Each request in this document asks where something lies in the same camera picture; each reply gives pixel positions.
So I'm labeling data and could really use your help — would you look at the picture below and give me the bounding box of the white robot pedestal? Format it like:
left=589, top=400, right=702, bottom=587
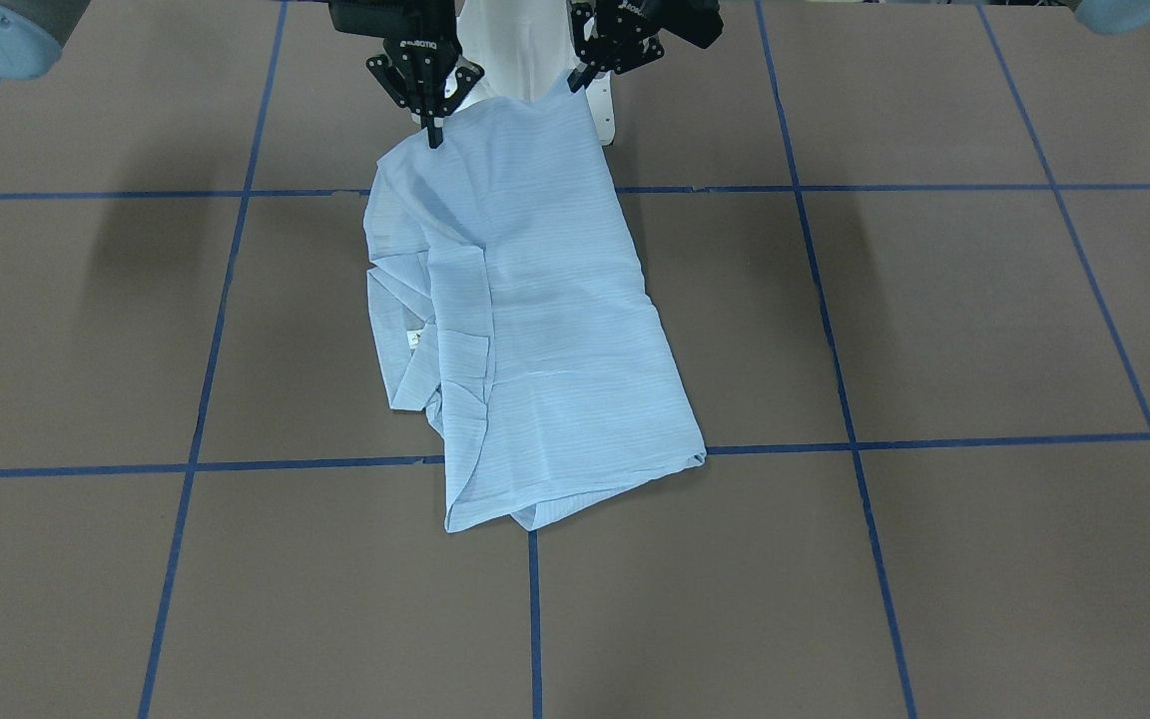
left=447, top=1, right=618, bottom=152

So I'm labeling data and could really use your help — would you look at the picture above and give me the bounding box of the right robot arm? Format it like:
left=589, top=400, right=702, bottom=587
left=0, top=1, right=485, bottom=150

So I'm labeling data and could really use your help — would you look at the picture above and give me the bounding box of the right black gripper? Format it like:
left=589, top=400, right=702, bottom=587
left=327, top=1, right=485, bottom=150

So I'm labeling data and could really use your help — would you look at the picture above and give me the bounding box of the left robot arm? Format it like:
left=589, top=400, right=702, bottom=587
left=567, top=1, right=1150, bottom=94

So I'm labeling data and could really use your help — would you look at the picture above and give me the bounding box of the light blue button shirt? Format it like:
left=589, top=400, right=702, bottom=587
left=363, top=78, right=707, bottom=533

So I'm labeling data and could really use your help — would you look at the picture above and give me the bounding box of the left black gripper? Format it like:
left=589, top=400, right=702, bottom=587
left=567, top=1, right=725, bottom=94

